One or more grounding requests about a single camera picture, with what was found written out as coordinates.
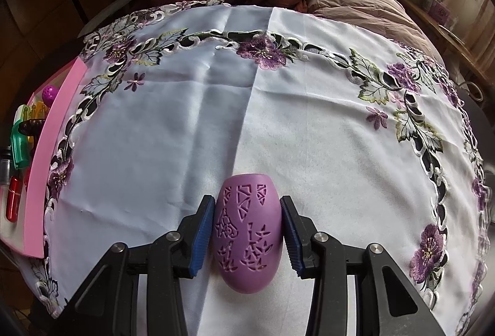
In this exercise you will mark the black filter cup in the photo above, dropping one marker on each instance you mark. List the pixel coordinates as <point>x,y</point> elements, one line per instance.
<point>4,168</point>

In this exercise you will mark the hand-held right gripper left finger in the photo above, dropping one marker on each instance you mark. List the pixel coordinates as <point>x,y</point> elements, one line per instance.
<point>203,239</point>

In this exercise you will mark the green plastic piece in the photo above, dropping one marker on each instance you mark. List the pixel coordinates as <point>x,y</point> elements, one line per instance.
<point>19,144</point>

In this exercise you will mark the white plastic chair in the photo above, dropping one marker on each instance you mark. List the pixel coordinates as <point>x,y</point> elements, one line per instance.
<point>112,11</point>

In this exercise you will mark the red glossy case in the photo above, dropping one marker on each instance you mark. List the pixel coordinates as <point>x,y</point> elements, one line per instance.
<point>14,199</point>

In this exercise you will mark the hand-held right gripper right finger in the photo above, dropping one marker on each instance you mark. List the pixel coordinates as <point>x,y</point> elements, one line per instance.
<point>292,239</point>

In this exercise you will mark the dark maroon gear piece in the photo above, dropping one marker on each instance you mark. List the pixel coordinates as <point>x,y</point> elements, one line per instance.
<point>31,126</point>

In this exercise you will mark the white floral embroidered tablecloth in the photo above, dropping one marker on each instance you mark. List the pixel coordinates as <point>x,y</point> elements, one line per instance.
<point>309,127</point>

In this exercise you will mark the small purple box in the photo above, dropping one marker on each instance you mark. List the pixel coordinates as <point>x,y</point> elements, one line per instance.
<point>439,9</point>

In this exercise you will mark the wooden side table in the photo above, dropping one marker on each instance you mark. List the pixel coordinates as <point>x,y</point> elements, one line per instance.
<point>464,46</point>

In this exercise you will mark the purple perforated vase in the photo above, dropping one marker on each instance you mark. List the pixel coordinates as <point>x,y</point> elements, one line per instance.
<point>247,274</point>

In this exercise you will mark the dusty pink duvet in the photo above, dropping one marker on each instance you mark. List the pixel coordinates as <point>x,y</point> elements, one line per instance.
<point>367,7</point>

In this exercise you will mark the pink cardboard box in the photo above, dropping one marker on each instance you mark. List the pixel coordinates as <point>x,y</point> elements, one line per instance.
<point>50,150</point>

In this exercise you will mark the purple perforated ball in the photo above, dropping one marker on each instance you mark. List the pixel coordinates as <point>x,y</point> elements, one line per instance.
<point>50,93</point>

